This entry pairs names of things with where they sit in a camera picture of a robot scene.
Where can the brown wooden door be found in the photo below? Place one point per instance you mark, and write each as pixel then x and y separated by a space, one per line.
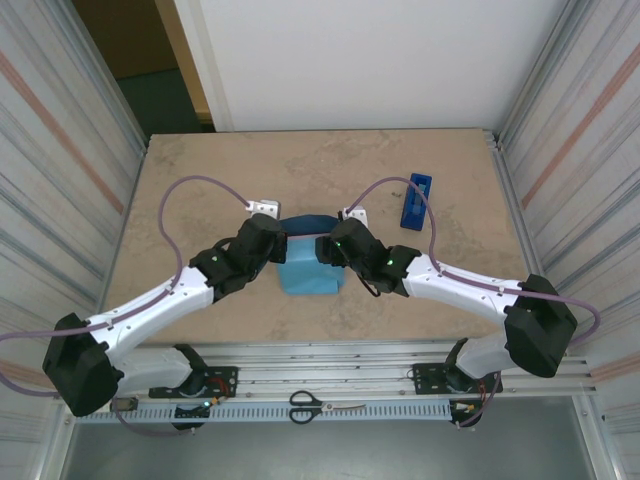
pixel 125 35

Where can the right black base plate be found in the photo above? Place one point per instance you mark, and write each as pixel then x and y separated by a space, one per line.
pixel 425 380

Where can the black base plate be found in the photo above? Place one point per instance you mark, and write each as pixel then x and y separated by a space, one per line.
pixel 225 375
pixel 425 380

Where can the aluminium rail frame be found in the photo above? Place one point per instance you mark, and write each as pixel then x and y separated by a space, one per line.
pixel 325 360

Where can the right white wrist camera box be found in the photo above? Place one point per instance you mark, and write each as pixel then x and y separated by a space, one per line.
pixel 356 216

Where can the small electronics board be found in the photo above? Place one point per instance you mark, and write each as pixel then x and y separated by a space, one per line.
pixel 467 410
pixel 195 411

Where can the clear tape roll teal core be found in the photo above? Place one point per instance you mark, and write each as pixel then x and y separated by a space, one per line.
pixel 421 190

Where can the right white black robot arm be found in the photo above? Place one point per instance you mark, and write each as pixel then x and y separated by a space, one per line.
pixel 450 290

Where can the wooden door frame post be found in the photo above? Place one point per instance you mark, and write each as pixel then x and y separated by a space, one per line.
pixel 183 50

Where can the blue tape dispenser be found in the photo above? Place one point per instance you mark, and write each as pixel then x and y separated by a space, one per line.
pixel 412 212

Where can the blue cloth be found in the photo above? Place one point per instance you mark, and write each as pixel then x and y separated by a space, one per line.
pixel 305 275

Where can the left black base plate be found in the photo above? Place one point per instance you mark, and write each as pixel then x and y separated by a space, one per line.
pixel 225 375

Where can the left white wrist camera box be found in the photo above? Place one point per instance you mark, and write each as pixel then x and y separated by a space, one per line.
pixel 262 207

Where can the aluminium side rail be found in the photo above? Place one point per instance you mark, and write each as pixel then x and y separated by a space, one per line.
pixel 510 200

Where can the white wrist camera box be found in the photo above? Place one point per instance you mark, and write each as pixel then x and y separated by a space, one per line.
pixel 356 216
pixel 262 207

